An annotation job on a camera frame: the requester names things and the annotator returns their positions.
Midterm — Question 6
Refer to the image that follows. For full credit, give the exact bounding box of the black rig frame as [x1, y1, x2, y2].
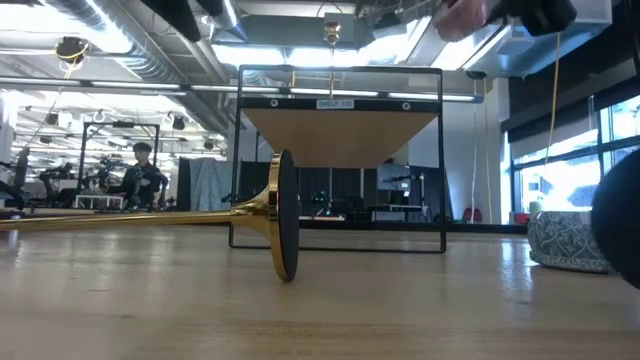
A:
[78, 120, 162, 204]

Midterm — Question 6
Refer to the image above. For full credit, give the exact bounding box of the silver air duct unit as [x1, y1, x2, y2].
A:
[462, 0, 614, 80]

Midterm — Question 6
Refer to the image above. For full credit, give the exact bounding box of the silver ceiling duct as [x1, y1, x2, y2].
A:
[42, 0, 236, 136]

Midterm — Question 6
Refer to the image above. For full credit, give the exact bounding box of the white table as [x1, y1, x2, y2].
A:
[73, 193, 126, 211]

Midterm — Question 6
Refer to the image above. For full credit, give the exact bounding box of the long ceiling light strip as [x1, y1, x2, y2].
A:
[0, 75, 485, 104]

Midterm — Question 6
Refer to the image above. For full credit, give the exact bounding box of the grey curtain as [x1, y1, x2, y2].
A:
[176, 156, 232, 218]

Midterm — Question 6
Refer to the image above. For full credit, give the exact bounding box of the yellow hanging cable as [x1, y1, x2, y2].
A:
[546, 30, 564, 152]

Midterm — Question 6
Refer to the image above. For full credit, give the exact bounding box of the white shelf label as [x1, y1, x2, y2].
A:
[315, 98, 355, 111]

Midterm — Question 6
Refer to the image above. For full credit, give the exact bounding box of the gold candlestick holder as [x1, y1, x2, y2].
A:
[0, 148, 301, 284]
[323, 20, 343, 101]

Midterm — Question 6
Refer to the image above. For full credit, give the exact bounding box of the wooden shelf black metal frame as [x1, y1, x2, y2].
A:
[228, 64, 448, 255]

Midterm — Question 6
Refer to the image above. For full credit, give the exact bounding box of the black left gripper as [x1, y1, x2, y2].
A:
[139, 0, 226, 44]

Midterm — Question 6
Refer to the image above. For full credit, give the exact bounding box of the person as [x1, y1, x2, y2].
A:
[106, 141, 170, 212]

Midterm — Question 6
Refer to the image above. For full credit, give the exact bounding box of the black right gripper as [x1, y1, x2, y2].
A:
[482, 0, 579, 38]

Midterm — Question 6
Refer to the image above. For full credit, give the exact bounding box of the black ceiling cable reel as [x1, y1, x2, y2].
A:
[53, 35, 92, 67]

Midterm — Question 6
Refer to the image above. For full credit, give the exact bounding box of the black aluminium table frame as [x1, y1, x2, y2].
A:
[0, 212, 530, 236]

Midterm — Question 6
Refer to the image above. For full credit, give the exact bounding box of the dark wall monitor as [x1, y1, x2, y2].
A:
[375, 163, 413, 193]

